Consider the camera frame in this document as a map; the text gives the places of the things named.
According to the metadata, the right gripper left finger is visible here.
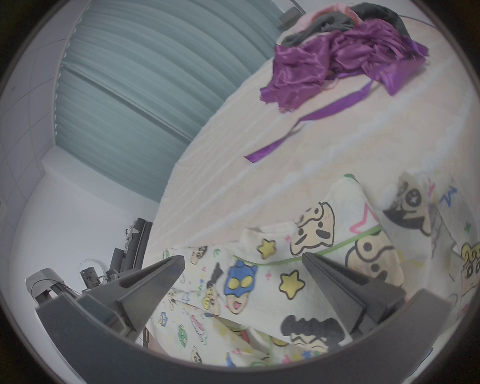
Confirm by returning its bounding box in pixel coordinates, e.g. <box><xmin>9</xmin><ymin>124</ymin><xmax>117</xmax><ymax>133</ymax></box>
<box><xmin>76</xmin><ymin>255</ymin><xmax>186</xmax><ymax>332</ymax></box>

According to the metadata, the bed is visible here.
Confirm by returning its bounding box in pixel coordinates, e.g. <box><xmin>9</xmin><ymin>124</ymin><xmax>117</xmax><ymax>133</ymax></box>
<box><xmin>144</xmin><ymin>0</ymin><xmax>480</xmax><ymax>338</ymax></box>

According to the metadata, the grey bedside table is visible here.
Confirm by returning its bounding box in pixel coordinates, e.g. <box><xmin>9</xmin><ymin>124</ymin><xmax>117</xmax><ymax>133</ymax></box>
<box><xmin>279</xmin><ymin>7</ymin><xmax>301</xmax><ymax>26</ymax></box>

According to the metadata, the grey garment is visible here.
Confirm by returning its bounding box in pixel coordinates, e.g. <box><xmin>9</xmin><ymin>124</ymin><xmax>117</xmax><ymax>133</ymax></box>
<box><xmin>281</xmin><ymin>15</ymin><xmax>356</xmax><ymax>47</ymax></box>

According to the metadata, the blue-green curtain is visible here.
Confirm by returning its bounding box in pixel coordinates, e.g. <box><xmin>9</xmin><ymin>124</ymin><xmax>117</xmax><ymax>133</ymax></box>
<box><xmin>62</xmin><ymin>0</ymin><xmax>297</xmax><ymax>142</ymax></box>
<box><xmin>52</xmin><ymin>64</ymin><xmax>194</xmax><ymax>205</ymax></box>

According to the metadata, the black garment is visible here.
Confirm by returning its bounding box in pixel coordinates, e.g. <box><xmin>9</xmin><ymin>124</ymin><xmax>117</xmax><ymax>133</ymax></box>
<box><xmin>350</xmin><ymin>2</ymin><xmax>409</xmax><ymax>38</ymax></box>

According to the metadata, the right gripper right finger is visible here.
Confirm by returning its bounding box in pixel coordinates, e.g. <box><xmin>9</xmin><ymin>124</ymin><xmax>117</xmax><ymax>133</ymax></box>
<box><xmin>302</xmin><ymin>252</ymin><xmax>406</xmax><ymax>335</ymax></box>

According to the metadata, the purple satin garment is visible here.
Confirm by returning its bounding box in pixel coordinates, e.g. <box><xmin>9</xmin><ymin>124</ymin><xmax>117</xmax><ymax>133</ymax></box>
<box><xmin>244</xmin><ymin>19</ymin><xmax>429</xmax><ymax>164</ymax></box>

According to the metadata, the black cabinet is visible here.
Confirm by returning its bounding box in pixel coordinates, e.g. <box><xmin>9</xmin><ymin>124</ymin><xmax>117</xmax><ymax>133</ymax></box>
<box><xmin>124</xmin><ymin>217</ymin><xmax>153</xmax><ymax>271</ymax></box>

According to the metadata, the white printed pyjama top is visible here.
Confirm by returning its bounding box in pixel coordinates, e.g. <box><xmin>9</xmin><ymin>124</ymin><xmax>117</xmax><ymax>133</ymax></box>
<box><xmin>144</xmin><ymin>170</ymin><xmax>480</xmax><ymax>370</ymax></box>

